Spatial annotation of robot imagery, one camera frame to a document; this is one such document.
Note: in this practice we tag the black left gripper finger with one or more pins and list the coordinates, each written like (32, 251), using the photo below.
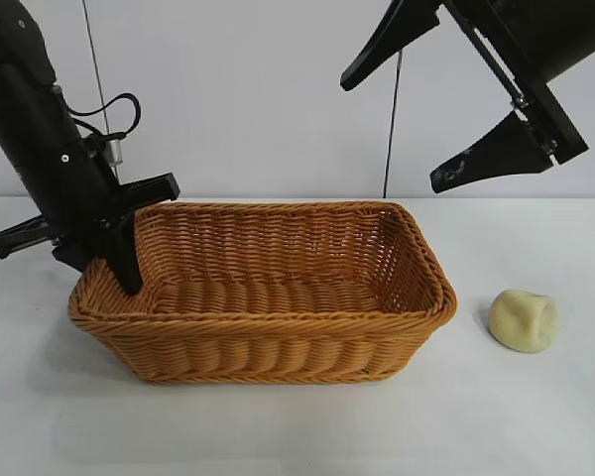
(77, 258)
(124, 253)

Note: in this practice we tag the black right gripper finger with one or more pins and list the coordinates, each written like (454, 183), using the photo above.
(501, 154)
(396, 39)

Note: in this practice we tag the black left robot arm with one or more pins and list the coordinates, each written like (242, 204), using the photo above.
(10, 44)

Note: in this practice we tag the pale yellow egg yolk pastry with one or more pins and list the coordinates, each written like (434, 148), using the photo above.
(520, 322)

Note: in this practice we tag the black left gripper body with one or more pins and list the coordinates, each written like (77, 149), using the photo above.
(59, 168)

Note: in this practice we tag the woven wicker basket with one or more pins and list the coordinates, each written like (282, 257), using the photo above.
(277, 342)

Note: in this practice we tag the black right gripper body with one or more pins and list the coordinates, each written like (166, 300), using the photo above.
(550, 35)

